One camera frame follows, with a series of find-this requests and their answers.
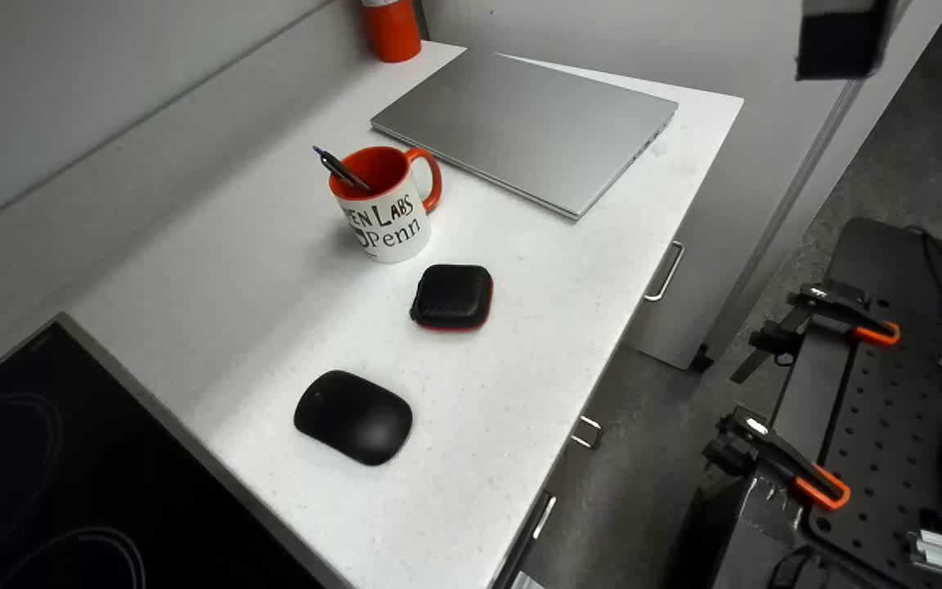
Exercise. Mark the orange cylindrical container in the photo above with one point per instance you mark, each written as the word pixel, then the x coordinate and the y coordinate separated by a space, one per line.
pixel 391 27

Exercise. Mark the silver cabinet door handle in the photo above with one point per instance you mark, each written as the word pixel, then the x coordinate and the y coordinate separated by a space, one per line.
pixel 664 272

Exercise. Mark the orange-handled clamp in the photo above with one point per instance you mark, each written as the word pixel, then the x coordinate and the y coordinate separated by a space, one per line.
pixel 746 442
pixel 831 305

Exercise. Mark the black induction cooktop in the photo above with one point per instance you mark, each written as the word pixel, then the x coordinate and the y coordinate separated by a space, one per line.
pixel 99 495

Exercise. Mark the lower orange-handled clamp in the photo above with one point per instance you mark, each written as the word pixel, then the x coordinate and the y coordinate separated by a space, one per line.
pixel 746 442

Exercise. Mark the white and orange mug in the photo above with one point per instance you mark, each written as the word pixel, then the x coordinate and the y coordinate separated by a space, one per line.
pixel 402 189

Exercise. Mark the black wall-mounted box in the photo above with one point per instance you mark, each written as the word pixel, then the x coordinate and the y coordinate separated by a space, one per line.
pixel 840 38

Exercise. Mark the grey closed laptop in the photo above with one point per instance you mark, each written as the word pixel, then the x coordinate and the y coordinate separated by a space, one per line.
pixel 526 128

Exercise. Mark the black computer mouse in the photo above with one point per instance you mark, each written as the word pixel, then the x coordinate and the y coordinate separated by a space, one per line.
pixel 354 418

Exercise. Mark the upper orange-handled clamp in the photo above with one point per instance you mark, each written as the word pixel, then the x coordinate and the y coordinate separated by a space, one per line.
pixel 831 305

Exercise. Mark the black square case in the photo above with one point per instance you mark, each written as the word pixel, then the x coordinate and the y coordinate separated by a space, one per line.
pixel 451 298

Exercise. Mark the white lower cabinet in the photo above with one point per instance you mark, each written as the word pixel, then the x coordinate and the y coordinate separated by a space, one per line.
pixel 776 168

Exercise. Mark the black perforated robot table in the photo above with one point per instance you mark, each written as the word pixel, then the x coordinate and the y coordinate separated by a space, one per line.
pixel 872 418

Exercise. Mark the black pen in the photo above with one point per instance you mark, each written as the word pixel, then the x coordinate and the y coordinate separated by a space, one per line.
pixel 342 170

